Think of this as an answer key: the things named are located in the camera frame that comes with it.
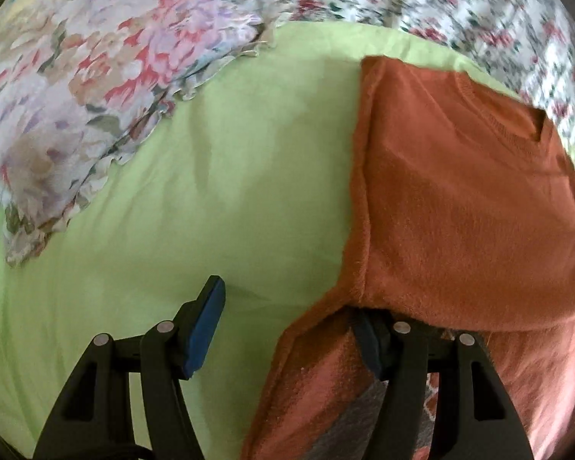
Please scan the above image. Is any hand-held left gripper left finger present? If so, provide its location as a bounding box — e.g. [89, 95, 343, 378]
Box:
[33, 275, 227, 460]

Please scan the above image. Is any light green bed sheet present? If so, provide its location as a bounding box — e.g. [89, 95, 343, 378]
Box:
[0, 21, 575, 456]

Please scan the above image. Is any lavender floral ruffled pillow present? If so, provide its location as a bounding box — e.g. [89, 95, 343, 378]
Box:
[0, 0, 264, 269]

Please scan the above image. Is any orange knit sweater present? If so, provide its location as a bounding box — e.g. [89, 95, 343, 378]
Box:
[240, 56, 575, 460]

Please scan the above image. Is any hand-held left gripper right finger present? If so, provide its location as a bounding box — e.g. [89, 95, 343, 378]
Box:
[352, 307, 535, 460]

